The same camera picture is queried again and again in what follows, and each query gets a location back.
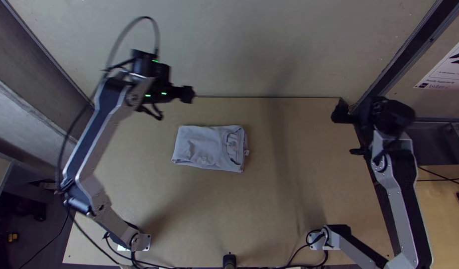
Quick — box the grey t-shirt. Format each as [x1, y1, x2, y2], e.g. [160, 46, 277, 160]
[171, 125, 250, 174]

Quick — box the white paper poster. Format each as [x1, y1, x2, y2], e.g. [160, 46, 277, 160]
[413, 31, 459, 91]

